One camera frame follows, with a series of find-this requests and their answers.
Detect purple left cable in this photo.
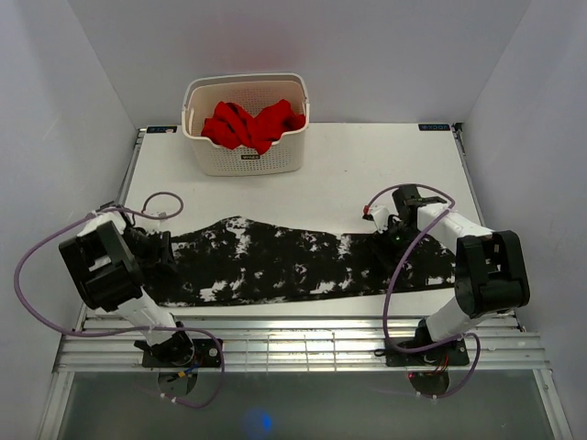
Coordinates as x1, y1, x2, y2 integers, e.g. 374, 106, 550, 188
13, 191, 226, 409

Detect red crumpled garment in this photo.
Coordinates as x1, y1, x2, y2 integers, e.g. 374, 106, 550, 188
201, 99, 306, 155

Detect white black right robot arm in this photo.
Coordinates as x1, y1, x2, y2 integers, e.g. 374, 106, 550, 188
362, 183, 530, 364

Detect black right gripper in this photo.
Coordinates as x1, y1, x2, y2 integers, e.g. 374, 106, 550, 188
364, 218, 424, 276

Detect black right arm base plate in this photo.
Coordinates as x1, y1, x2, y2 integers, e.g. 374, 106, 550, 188
373, 336, 470, 368

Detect cream perforated plastic basket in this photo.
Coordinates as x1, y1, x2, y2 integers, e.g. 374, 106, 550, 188
182, 72, 310, 177

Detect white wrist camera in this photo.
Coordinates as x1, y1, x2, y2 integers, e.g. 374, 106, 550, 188
136, 213, 166, 233
362, 205, 390, 234

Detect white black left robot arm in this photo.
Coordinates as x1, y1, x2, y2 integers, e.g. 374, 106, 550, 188
59, 211, 194, 367

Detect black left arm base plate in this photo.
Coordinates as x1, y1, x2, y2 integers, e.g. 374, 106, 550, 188
140, 338, 221, 369

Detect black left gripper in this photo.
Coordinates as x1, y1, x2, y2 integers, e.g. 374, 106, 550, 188
122, 228, 178, 279

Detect black white patterned trousers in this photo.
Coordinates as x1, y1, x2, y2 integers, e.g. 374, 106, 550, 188
155, 214, 460, 308

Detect aluminium rail frame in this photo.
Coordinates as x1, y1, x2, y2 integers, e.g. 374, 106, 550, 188
54, 314, 549, 373

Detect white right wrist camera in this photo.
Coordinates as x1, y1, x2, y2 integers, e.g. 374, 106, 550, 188
362, 205, 390, 234

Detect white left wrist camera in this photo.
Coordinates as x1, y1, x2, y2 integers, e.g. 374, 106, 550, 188
136, 213, 166, 233

